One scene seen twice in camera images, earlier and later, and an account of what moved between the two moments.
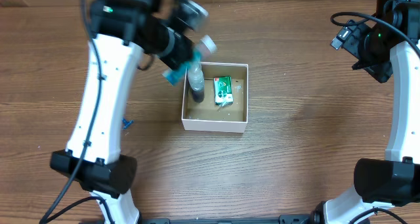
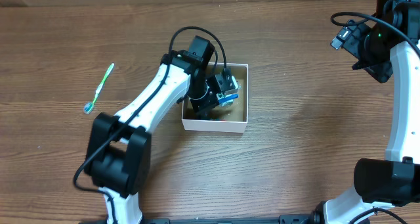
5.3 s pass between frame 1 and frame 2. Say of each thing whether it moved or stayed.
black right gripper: stayed
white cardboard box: stayed
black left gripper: moved
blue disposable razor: moved
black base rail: stayed
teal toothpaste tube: moved
